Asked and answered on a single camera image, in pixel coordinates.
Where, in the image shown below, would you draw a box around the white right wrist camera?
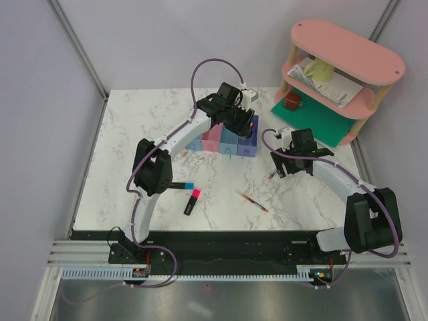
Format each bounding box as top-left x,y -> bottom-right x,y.
275,126 -> 294,150

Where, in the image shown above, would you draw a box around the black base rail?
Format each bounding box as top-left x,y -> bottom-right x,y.
71,231 -> 346,275

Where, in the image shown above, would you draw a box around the printed paper sheets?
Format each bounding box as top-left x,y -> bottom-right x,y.
287,57 -> 363,108

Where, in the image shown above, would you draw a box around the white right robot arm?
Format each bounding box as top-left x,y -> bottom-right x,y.
270,127 -> 403,263

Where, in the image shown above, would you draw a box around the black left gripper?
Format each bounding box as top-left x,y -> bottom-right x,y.
224,102 -> 255,138

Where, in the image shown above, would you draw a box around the black highlighter pink cap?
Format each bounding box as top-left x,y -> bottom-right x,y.
183,189 -> 201,216

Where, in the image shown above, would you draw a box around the yellow green cup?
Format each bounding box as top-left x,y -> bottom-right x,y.
304,58 -> 335,82

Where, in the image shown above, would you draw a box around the pink two-tier wooden shelf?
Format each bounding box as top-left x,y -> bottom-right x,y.
276,19 -> 405,144

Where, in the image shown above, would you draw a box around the pink drawer box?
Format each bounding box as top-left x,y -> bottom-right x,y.
200,124 -> 222,152

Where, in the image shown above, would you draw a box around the green mat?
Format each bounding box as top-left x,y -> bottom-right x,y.
271,88 -> 356,148

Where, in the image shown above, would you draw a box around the light blue cable duct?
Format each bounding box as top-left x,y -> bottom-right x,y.
61,265 -> 334,282

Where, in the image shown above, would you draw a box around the light blue middle drawer box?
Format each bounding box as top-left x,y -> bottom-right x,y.
219,126 -> 239,155

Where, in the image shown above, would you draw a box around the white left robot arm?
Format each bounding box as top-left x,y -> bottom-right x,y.
123,82 -> 258,263

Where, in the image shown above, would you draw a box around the purple drawer box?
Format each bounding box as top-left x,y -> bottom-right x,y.
237,115 -> 259,157

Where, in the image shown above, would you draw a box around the aluminium frame rail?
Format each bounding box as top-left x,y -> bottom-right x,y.
47,241 -> 411,268

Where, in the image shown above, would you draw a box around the black highlighter blue cap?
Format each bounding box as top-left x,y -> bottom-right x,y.
169,182 -> 195,190

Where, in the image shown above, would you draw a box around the light blue end drawer box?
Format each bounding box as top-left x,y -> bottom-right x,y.
185,134 -> 203,151

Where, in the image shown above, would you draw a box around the red orange pen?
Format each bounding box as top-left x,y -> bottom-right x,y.
236,191 -> 269,213

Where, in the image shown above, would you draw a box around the red brown box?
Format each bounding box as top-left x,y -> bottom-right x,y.
283,91 -> 302,111

